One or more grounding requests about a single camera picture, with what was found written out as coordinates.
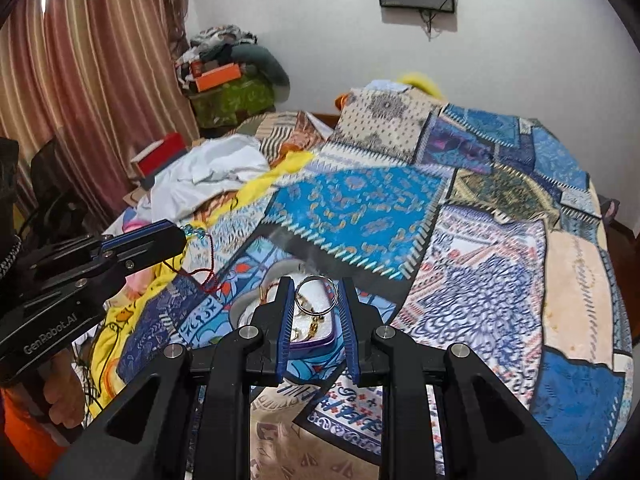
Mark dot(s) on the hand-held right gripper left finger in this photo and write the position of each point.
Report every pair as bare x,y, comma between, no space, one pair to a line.
286,320

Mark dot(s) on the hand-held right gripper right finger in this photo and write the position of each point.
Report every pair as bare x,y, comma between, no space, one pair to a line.
350,332

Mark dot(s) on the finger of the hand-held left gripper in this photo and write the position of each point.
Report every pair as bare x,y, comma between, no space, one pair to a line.
155,255
135,237

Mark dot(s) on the heart-shaped tin box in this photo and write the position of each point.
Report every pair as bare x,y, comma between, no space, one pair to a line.
320,342

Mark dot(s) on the silver bangle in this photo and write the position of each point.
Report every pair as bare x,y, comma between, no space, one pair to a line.
317,278

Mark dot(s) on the person's left hand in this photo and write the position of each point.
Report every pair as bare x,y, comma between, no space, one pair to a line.
65,392

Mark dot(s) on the pink soft item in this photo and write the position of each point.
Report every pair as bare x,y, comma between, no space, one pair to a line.
137,285

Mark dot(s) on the cardboard box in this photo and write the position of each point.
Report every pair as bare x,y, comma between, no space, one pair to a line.
136,196

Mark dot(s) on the yellow cloth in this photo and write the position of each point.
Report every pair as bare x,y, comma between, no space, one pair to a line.
107,340

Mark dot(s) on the red and white box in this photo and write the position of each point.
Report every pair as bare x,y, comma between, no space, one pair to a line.
160,157

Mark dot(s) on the black chair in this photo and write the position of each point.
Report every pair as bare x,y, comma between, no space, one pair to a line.
60,190

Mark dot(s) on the white cloth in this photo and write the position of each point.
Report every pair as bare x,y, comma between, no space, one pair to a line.
210,170

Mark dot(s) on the blue patchwork blanket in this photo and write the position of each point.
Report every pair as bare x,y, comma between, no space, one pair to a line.
475,260

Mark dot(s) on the green patterned cloth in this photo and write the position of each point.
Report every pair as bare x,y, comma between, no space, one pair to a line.
230,102

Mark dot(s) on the orange box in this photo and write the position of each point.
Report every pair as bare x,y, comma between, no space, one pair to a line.
217,78

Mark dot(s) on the orange striped blanket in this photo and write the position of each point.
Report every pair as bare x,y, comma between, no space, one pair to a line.
290,135

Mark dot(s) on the striped brown curtain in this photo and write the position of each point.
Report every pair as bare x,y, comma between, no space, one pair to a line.
85,60

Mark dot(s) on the pile of clothes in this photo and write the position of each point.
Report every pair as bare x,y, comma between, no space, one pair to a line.
215,47

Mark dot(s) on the grey bolster pillow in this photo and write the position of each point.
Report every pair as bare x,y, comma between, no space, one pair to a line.
267,67

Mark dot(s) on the yellow plush object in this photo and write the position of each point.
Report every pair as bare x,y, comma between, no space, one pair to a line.
425,85

